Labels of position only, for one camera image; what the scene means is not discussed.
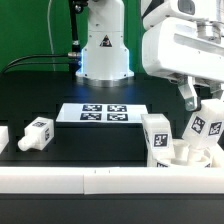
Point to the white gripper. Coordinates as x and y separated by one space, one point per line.
185 37

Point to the white front fence bar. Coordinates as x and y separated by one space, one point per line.
52 180

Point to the white marker sheet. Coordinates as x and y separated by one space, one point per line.
101 113

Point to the white left fence bar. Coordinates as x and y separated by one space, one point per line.
4 137

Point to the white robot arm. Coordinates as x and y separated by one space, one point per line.
105 59

